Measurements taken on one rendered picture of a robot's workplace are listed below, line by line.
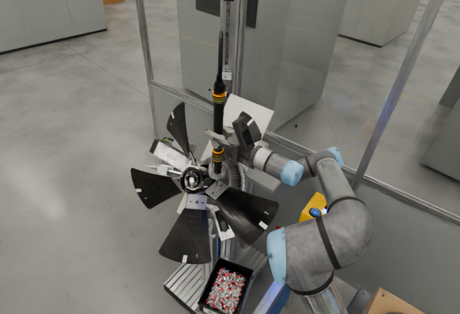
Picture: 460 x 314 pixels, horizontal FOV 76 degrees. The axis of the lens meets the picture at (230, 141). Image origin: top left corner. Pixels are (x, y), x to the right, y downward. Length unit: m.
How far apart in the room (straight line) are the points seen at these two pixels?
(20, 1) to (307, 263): 6.12
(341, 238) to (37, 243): 2.51
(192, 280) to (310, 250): 1.67
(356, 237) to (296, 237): 0.12
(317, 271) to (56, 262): 2.24
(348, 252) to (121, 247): 2.12
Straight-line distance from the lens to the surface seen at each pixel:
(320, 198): 1.47
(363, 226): 0.71
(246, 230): 1.19
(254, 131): 1.17
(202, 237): 1.35
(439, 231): 1.88
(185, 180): 1.27
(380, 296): 1.18
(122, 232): 2.68
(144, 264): 2.48
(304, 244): 0.68
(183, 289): 2.28
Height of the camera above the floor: 2.12
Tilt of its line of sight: 38 degrees down
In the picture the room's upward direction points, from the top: 3 degrees clockwise
